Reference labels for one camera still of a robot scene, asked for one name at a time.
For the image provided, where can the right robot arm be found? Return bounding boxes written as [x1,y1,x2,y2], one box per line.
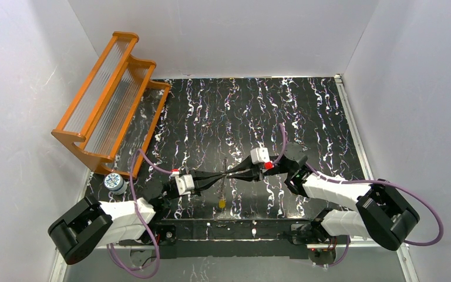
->
[226,142,420,251]

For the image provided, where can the white keyring holder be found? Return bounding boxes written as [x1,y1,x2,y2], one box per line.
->
[218,157,227,200]

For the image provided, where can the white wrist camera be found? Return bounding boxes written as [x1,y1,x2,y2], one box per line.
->
[171,169,195,196]
[250,147,274,170]

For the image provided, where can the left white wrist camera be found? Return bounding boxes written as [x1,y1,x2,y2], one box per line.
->
[171,169,195,196]

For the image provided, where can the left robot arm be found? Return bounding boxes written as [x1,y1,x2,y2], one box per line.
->
[48,170,225,265]

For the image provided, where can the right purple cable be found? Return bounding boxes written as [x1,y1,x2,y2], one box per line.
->
[272,123,445,268]

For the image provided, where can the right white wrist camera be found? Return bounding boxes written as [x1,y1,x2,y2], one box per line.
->
[250,147,274,170]

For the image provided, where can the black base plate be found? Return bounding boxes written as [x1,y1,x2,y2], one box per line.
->
[118,219,337,260]

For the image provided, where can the orange wooden rack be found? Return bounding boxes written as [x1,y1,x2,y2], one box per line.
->
[51,31,171,177]

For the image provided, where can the yellow tagged key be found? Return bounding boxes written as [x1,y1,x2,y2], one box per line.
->
[218,199,227,209]

